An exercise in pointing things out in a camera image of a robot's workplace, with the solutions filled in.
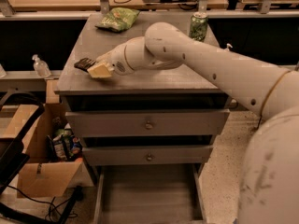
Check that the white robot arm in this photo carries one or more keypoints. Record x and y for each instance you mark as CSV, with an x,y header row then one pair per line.
x,y
269,186

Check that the green soda can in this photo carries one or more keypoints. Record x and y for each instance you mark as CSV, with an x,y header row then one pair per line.
x,y
198,26

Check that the grey middle drawer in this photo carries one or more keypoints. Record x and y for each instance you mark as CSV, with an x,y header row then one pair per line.
x,y
143,155

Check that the snack bags in box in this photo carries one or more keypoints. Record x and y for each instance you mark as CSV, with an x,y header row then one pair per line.
x,y
64,146

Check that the clear sanitizer bottle left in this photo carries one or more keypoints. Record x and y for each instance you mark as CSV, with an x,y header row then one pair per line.
x,y
41,67

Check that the grey top drawer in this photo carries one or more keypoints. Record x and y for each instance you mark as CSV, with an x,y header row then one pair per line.
x,y
125,124

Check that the grey drawer cabinet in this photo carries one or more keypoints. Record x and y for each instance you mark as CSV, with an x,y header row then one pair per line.
x,y
176,90

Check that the white pump bottle right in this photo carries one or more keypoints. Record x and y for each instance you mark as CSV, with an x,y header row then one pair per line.
x,y
229,47

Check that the black chair frame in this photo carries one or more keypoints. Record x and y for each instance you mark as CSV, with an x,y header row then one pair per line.
x,y
12,159

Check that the green chip bag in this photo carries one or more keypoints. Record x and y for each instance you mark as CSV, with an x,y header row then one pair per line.
x,y
118,19

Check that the cardboard box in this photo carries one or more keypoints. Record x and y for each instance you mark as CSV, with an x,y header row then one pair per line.
x,y
41,176

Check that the grey open bottom drawer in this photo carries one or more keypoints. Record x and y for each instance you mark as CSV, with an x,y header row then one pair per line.
x,y
149,194

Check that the dark chocolate rxbar wrapper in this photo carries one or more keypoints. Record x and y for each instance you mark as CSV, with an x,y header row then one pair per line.
x,y
84,64

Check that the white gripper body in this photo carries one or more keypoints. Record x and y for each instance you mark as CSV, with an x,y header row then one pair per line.
x,y
116,61

